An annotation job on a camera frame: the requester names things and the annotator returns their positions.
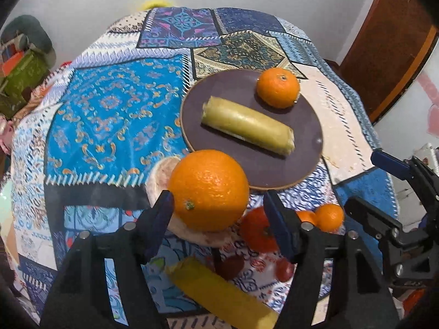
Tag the blue patchwork blanket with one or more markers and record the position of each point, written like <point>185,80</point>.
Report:
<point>103,109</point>

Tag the pink toy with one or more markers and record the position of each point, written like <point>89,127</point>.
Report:
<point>4,133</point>

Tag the small mandarin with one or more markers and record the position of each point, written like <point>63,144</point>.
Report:
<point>307,216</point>
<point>329,217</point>

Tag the orange packet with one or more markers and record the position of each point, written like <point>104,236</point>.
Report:
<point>12,64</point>

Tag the large orange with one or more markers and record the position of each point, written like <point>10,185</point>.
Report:
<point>209,188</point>

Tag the red tomato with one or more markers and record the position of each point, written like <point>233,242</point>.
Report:
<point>253,233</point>

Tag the greenish yellow roll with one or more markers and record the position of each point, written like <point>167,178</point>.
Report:
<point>247,125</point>

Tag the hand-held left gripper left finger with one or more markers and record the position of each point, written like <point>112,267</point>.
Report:
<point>160,220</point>

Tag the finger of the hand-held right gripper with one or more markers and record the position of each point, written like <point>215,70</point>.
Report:
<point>389,163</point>
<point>368,214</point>

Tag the mandarin with green stem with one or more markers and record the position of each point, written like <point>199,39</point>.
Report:
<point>277,87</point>

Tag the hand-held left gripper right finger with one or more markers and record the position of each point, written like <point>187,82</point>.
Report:
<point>277,222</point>

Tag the dark purple round plate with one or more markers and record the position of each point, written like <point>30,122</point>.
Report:
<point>274,154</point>

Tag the small dark red fruit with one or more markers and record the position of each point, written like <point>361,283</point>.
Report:
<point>229,267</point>
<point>284,271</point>

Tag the green storage box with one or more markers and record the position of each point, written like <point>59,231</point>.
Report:
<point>24,78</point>

